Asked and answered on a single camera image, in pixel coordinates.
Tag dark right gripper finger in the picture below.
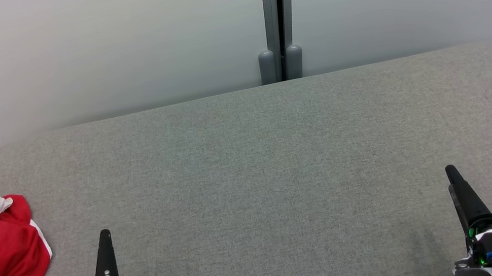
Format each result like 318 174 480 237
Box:
449 184 470 236
444 160 492 231

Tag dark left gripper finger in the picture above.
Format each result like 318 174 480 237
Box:
85 228 120 276

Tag grey metal partition post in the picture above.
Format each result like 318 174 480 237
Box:
247 0 312 86

